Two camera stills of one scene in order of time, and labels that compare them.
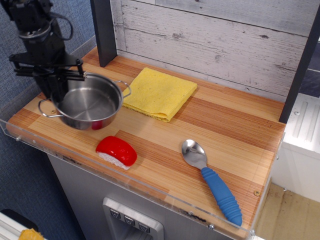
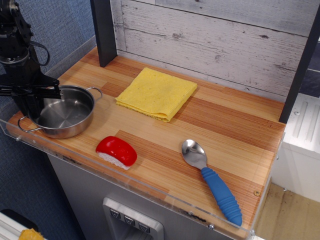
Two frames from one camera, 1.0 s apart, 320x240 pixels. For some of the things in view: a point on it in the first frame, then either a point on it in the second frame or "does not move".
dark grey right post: (295, 86) does not move
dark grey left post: (102, 15) does not move
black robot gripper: (44, 58) to (24, 81)
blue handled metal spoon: (196, 155) does not move
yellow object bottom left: (30, 234) does not move
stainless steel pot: (91, 103) to (70, 117)
